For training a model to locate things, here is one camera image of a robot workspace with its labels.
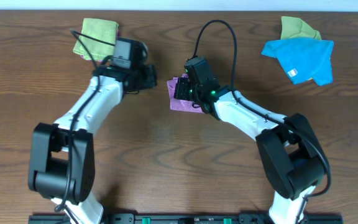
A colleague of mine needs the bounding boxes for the purple microfibre cloth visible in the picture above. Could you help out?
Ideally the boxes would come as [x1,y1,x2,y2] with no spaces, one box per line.
[167,77,203,113]

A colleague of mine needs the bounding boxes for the folded pink cloth under green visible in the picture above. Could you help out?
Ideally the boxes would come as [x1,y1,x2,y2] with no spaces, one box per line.
[80,27,121,63]

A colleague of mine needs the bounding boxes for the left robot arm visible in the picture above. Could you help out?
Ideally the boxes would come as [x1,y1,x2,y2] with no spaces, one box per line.
[28,64,157,223]

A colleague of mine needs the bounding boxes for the blue cloth with label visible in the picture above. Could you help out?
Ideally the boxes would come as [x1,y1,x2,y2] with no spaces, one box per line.
[261,37,334,86]

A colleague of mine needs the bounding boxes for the crumpled olive green cloth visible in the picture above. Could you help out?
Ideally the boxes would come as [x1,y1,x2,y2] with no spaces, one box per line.
[280,16,321,40]

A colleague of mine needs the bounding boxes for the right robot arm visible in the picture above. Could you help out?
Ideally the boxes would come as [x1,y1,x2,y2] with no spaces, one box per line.
[174,77,342,223]

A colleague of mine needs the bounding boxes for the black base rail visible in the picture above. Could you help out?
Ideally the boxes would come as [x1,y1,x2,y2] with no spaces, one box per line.
[28,213,344,224]

